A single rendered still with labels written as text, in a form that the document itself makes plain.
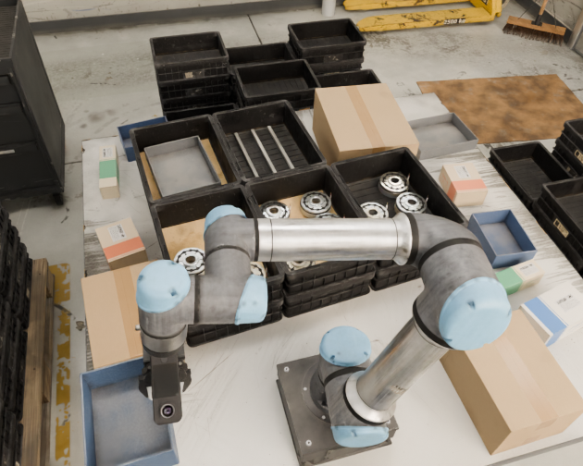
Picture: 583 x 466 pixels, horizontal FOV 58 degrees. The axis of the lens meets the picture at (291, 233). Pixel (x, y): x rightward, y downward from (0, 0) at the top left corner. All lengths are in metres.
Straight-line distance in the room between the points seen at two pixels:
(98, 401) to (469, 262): 0.76
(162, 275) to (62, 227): 2.27
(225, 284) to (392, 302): 1.00
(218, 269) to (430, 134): 1.69
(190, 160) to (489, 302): 1.34
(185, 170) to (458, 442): 1.22
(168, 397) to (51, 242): 2.13
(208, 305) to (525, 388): 0.94
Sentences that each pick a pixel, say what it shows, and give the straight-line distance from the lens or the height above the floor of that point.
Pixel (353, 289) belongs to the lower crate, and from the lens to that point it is 1.67.
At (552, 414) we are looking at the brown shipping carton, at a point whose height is 0.86.
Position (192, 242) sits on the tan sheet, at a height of 0.83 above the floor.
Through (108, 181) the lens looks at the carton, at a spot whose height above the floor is 0.76.
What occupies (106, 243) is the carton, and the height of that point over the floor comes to 0.77.
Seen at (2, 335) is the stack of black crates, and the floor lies 0.39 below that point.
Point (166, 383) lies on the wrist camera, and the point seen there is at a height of 1.27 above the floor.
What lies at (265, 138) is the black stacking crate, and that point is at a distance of 2.05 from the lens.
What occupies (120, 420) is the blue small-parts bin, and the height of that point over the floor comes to 1.07.
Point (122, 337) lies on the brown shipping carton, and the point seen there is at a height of 0.86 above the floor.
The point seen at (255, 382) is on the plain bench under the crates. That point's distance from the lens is 1.54.
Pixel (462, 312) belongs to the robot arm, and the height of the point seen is 1.41.
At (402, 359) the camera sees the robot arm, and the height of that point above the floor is 1.22.
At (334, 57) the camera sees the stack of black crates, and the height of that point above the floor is 0.51.
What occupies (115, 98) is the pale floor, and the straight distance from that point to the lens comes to 3.88.
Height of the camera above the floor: 2.09
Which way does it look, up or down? 48 degrees down
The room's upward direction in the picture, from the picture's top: 3 degrees clockwise
